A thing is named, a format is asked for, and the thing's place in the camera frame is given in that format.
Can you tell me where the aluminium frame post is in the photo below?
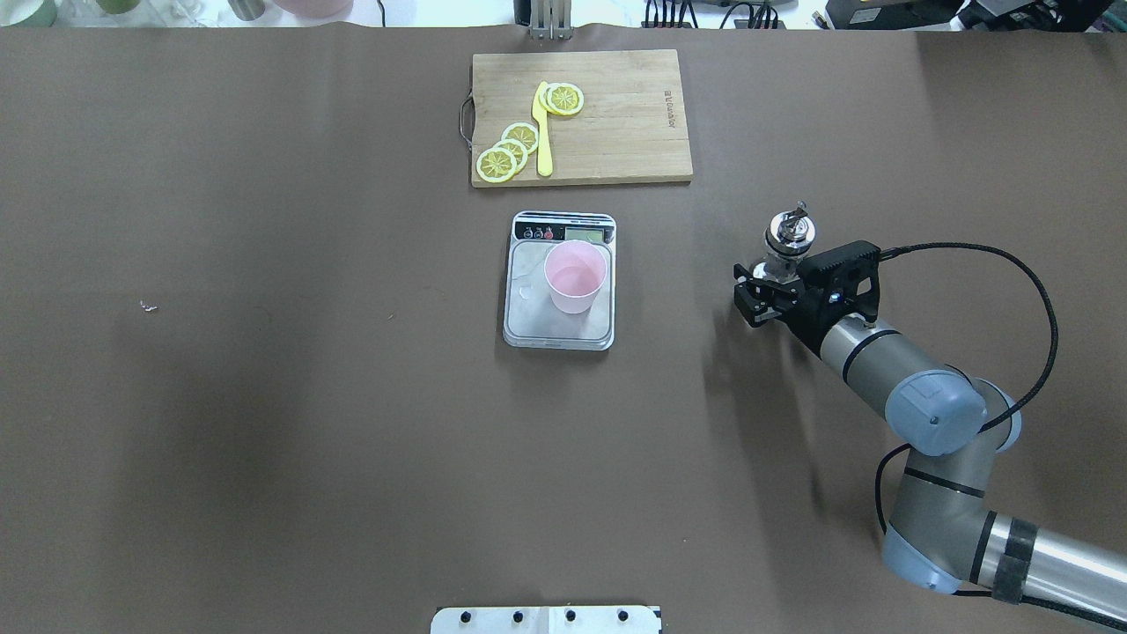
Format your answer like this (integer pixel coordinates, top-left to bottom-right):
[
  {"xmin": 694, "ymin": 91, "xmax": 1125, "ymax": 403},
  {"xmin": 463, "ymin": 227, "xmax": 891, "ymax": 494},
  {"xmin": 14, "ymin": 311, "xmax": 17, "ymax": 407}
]
[{"xmin": 527, "ymin": 0, "xmax": 574, "ymax": 41}]

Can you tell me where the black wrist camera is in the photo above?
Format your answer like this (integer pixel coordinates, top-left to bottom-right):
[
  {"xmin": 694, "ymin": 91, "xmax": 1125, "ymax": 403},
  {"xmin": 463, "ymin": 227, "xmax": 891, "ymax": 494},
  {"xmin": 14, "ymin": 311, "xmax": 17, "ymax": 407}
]
[{"xmin": 797, "ymin": 240, "xmax": 881, "ymax": 310}]

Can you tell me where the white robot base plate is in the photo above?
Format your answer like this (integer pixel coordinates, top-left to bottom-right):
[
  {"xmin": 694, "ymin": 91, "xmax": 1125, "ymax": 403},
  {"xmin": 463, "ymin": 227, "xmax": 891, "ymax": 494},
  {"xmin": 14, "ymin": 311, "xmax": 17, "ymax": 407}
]
[{"xmin": 431, "ymin": 605, "xmax": 664, "ymax": 633}]

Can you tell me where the lemon slice far right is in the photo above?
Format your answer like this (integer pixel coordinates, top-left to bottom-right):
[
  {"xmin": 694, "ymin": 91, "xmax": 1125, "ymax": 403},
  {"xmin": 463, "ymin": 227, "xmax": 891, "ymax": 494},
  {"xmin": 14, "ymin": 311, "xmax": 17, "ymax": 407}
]
[{"xmin": 547, "ymin": 83, "xmax": 585, "ymax": 116}]

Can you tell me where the glass sauce bottle steel cap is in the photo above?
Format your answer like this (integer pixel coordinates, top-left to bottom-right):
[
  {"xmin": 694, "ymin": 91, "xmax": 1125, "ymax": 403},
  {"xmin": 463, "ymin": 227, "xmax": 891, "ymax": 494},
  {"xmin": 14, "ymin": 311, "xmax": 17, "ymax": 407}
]
[{"xmin": 749, "ymin": 200, "xmax": 817, "ymax": 284}]

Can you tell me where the lemon slice lower left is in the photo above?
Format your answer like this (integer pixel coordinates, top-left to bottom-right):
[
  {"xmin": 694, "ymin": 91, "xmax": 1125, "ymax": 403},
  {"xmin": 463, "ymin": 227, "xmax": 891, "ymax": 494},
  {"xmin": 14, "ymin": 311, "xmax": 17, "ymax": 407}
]
[{"xmin": 474, "ymin": 148, "xmax": 522, "ymax": 184}]

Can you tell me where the lemon slice under right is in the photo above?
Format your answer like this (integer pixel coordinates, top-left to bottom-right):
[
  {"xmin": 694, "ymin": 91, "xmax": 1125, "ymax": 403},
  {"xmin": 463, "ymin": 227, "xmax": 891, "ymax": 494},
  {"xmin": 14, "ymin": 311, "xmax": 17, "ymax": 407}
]
[{"xmin": 536, "ymin": 83, "xmax": 553, "ymax": 114}]

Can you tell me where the silver digital kitchen scale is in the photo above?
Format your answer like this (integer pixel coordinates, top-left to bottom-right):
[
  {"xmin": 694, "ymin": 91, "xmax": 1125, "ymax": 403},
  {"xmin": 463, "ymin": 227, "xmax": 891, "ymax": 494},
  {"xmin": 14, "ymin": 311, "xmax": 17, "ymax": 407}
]
[{"xmin": 502, "ymin": 211, "xmax": 616, "ymax": 350}]

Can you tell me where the yellow plastic knife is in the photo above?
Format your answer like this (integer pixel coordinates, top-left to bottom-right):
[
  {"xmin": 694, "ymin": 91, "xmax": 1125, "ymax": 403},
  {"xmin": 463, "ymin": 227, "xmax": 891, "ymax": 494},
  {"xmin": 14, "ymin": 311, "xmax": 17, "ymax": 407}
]
[{"xmin": 531, "ymin": 81, "xmax": 554, "ymax": 178}]

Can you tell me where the lemon slice middle left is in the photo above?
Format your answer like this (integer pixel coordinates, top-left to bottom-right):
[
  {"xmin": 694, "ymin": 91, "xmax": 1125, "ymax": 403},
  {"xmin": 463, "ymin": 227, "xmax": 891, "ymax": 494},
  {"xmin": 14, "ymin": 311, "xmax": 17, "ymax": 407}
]
[{"xmin": 494, "ymin": 139, "xmax": 529, "ymax": 175}]

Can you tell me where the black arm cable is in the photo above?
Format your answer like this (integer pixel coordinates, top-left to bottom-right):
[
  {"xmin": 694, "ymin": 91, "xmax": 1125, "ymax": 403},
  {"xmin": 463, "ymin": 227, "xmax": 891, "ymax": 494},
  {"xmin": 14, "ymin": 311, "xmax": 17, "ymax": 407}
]
[{"xmin": 873, "ymin": 242, "xmax": 1127, "ymax": 629}]

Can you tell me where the pink plastic cup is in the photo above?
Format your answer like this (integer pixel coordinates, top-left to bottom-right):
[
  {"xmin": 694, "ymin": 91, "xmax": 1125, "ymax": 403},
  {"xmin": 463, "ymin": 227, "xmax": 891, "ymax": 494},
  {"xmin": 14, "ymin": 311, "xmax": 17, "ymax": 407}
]
[{"xmin": 544, "ymin": 240, "xmax": 609, "ymax": 314}]

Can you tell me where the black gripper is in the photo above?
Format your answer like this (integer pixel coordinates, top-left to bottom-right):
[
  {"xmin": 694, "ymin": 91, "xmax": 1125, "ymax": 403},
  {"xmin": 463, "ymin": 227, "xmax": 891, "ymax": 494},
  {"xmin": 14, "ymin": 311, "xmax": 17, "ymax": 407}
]
[{"xmin": 733, "ymin": 261, "xmax": 880, "ymax": 352}]

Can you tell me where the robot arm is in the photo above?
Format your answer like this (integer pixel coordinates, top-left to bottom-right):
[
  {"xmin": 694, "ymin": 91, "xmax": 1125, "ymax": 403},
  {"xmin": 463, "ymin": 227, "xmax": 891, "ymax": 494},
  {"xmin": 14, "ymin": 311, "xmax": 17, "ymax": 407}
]
[{"xmin": 733, "ymin": 250, "xmax": 1124, "ymax": 633}]

